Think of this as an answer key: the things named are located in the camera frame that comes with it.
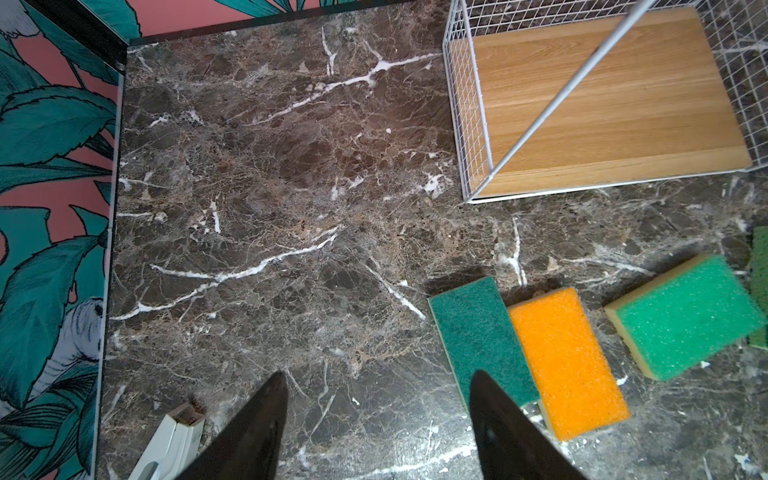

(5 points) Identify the black frame post left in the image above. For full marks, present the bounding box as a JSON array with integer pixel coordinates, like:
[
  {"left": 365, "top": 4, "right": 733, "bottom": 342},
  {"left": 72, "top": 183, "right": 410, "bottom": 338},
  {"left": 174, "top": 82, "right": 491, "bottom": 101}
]
[{"left": 26, "top": 0, "right": 128, "bottom": 74}]

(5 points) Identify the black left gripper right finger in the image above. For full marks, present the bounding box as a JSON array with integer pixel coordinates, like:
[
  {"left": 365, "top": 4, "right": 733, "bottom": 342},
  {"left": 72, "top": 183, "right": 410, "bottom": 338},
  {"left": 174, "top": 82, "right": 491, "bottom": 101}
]
[{"left": 469, "top": 370, "right": 585, "bottom": 480}]

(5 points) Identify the white stapler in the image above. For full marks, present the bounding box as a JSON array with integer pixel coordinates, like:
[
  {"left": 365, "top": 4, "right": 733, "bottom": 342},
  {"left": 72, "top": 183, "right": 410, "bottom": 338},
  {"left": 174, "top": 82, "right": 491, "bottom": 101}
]
[{"left": 129, "top": 403, "right": 206, "bottom": 480}]

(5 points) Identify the light green yellow sponge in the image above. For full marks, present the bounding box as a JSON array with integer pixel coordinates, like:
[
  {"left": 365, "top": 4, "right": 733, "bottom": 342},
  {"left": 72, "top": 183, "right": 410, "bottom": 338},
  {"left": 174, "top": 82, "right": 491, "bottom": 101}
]
[{"left": 604, "top": 254, "right": 767, "bottom": 381}]

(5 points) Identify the dark green sponge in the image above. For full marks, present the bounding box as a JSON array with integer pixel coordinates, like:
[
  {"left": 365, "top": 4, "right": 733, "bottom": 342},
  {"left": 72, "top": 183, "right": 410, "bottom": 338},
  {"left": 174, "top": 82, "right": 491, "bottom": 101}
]
[
  {"left": 428, "top": 276, "right": 540, "bottom": 407},
  {"left": 748, "top": 226, "right": 767, "bottom": 350}
]

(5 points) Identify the white wire wooden shelf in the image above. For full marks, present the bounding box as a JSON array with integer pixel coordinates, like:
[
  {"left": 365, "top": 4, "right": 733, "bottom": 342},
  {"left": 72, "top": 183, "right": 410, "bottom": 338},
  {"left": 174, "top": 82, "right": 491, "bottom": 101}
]
[{"left": 442, "top": 1, "right": 767, "bottom": 204}]

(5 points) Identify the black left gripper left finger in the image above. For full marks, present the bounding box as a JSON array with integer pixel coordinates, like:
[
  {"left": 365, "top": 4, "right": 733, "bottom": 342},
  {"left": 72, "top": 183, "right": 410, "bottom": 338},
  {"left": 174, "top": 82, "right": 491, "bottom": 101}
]
[{"left": 178, "top": 371, "right": 288, "bottom": 479}]

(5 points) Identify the dark green sponge beside orange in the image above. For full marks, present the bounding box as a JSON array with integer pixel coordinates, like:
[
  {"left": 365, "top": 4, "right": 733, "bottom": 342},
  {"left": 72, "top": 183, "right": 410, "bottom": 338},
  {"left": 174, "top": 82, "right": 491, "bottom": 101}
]
[{"left": 428, "top": 276, "right": 540, "bottom": 407}]

